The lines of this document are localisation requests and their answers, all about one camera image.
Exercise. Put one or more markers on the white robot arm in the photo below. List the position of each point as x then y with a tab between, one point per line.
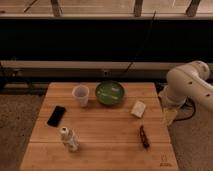
186	81

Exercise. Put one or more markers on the black smartphone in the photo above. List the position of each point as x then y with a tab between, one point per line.
56	116

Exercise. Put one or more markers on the white plastic bottle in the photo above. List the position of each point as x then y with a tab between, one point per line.
69	139

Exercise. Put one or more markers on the wooden table board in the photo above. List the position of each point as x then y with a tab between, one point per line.
109	137

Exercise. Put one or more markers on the green bowl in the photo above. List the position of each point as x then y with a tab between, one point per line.
109	92

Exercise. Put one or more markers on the dark red pocket knife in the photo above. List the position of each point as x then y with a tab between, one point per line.
144	138

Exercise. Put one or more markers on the translucent plastic cup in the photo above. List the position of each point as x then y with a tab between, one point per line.
81	95

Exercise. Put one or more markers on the white sponge block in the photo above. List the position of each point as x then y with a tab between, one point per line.
138	109

